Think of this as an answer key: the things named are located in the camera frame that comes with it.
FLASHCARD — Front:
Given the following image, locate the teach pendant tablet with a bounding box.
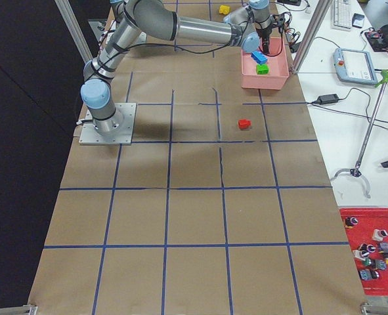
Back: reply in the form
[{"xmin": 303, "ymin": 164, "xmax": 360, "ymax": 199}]
[{"xmin": 333, "ymin": 48, "xmax": 377, "ymax": 86}]

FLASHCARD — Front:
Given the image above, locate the red toy block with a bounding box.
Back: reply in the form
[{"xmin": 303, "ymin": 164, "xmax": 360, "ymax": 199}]
[{"xmin": 238, "ymin": 119, "xmax": 251, "ymax": 130}]

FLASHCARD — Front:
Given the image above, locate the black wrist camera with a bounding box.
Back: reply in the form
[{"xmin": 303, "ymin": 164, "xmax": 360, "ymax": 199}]
[{"xmin": 272, "ymin": 14, "xmax": 286, "ymax": 32}]

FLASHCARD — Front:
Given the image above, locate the black power adapter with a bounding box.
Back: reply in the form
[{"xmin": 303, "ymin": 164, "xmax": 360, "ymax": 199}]
[{"xmin": 316, "ymin": 94, "xmax": 340, "ymax": 105}]

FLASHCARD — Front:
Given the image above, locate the aluminium frame post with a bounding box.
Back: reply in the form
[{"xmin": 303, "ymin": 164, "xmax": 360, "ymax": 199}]
[{"xmin": 291, "ymin": 0, "xmax": 332, "ymax": 74}]

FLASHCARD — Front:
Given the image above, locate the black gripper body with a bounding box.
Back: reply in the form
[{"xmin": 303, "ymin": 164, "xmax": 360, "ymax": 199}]
[{"xmin": 256, "ymin": 23, "xmax": 272, "ymax": 41}]

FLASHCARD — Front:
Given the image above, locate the red parts tray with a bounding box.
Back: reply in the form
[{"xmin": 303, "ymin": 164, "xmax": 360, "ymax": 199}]
[{"xmin": 340, "ymin": 207, "xmax": 388, "ymax": 295}]

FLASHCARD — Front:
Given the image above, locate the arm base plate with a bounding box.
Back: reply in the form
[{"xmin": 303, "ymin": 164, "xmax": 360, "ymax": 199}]
[{"xmin": 79, "ymin": 102, "xmax": 137, "ymax": 145}]

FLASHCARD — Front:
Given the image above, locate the green handled grabber tool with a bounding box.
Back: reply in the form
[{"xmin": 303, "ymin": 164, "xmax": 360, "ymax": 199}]
[{"xmin": 330, "ymin": 70, "xmax": 388, "ymax": 199}]

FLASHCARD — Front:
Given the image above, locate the green toy block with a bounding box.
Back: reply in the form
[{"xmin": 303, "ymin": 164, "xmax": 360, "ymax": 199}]
[{"xmin": 255, "ymin": 64, "xmax": 269, "ymax": 75}]

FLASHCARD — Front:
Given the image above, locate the blue toy block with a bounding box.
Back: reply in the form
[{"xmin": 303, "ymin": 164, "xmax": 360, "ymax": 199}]
[{"xmin": 251, "ymin": 51, "xmax": 268, "ymax": 65}]

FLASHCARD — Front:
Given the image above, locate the white keyboard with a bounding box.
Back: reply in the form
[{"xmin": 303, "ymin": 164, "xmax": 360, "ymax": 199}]
[{"xmin": 331, "ymin": 0, "xmax": 352, "ymax": 31}]

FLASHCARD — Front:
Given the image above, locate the yellow toy block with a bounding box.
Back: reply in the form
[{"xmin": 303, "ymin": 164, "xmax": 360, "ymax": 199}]
[{"xmin": 219, "ymin": 5, "xmax": 230, "ymax": 15}]

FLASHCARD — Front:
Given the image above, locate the pink plastic box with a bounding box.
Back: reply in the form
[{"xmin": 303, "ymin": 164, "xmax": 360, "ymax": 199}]
[{"xmin": 240, "ymin": 37, "xmax": 289, "ymax": 90}]

